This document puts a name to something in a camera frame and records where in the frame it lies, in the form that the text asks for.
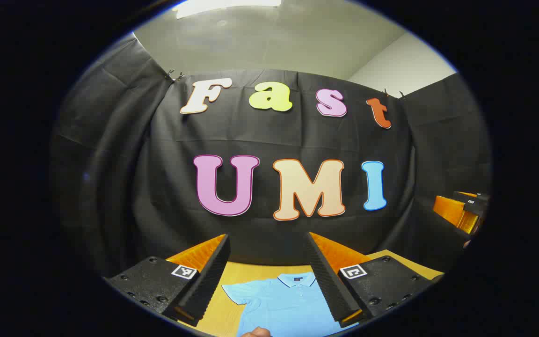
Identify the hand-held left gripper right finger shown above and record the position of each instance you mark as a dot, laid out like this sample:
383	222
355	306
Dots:
325	281

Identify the light blue T-shirt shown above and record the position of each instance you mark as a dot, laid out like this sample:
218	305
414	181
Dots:
288	309

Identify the black backdrop cloth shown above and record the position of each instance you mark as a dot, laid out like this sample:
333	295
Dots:
274	135

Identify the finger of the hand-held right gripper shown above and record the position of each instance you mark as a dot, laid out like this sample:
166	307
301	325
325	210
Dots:
449	210

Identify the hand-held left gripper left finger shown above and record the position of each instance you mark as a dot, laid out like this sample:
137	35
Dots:
206	285

